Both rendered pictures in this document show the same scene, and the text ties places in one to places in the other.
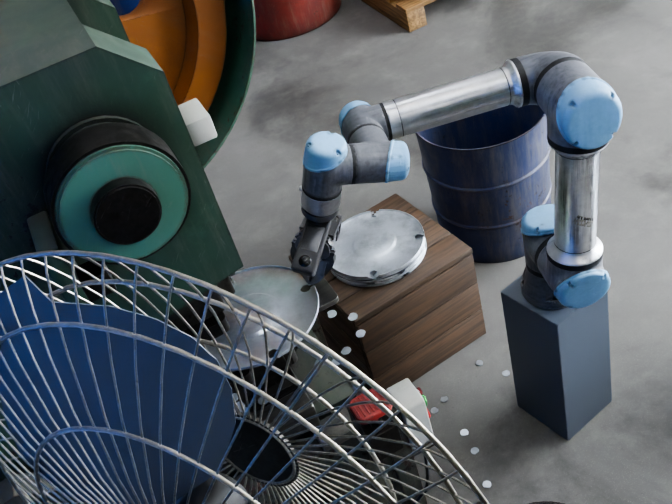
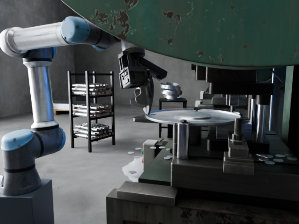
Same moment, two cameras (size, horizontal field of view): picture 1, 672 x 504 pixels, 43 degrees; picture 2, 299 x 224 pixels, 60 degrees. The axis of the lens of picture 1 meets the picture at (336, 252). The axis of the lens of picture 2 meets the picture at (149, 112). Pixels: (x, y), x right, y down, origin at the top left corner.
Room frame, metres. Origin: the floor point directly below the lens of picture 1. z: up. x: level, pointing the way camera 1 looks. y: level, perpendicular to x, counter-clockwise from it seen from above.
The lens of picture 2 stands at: (2.05, 0.49, 0.91)
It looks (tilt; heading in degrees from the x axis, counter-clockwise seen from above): 8 degrees down; 210
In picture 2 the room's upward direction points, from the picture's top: straight up
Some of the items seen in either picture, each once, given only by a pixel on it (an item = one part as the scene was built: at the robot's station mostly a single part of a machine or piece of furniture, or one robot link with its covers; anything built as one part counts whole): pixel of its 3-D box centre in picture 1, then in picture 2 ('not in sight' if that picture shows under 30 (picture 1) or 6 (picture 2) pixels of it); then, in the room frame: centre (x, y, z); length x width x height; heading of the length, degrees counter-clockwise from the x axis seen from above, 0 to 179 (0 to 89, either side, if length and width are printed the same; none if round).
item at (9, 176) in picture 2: (551, 272); (20, 175); (1.44, -0.48, 0.50); 0.15 x 0.15 x 0.10
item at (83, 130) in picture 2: not in sight; (91, 109); (-0.38, -1.76, 0.47); 0.46 x 0.43 x 0.95; 84
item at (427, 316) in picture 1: (388, 294); not in sight; (1.87, -0.11, 0.18); 0.40 x 0.38 x 0.35; 111
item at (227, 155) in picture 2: not in sight; (237, 140); (1.42, 0.37, 0.76); 0.17 x 0.06 x 0.10; 14
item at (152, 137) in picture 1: (106, 201); not in sight; (1.01, 0.28, 1.31); 0.22 x 0.12 x 0.22; 104
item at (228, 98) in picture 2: not in sight; (232, 98); (1.26, 0.32, 0.84); 0.05 x 0.03 x 0.04; 14
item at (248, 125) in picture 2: not in sight; (232, 126); (1.26, 0.32, 0.76); 0.15 x 0.09 x 0.05; 14
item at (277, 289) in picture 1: (250, 315); (192, 115); (1.29, 0.21, 0.78); 0.29 x 0.29 x 0.01
